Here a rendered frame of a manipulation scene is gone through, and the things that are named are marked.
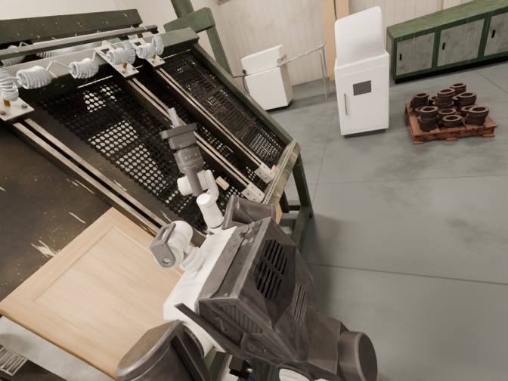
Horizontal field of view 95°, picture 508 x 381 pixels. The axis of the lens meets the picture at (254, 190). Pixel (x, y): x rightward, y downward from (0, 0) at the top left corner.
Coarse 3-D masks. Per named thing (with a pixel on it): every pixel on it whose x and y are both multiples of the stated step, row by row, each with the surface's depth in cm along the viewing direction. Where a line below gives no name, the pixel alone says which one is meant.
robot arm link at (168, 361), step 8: (168, 352) 42; (176, 352) 45; (160, 360) 41; (168, 360) 42; (176, 360) 43; (152, 368) 39; (160, 368) 40; (168, 368) 41; (176, 368) 42; (184, 368) 44; (144, 376) 39; (152, 376) 39; (160, 376) 40; (168, 376) 40; (176, 376) 41; (184, 376) 43
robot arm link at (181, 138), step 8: (176, 128) 76; (184, 128) 77; (192, 128) 78; (168, 136) 75; (176, 136) 76; (184, 136) 78; (192, 136) 79; (176, 144) 77; (184, 144) 78; (192, 144) 79; (184, 152) 77; (192, 152) 78; (176, 160) 79; (184, 160) 77; (192, 160) 78
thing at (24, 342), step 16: (0, 320) 64; (0, 336) 63; (16, 336) 65; (32, 336) 66; (16, 352) 63; (32, 352) 65; (48, 352) 67; (64, 352) 69; (48, 368) 65; (64, 368) 67; (80, 368) 69
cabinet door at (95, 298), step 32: (96, 224) 90; (128, 224) 97; (64, 256) 80; (96, 256) 86; (128, 256) 92; (32, 288) 72; (64, 288) 77; (96, 288) 82; (128, 288) 87; (160, 288) 94; (32, 320) 69; (64, 320) 73; (96, 320) 78; (128, 320) 83; (160, 320) 89; (96, 352) 74
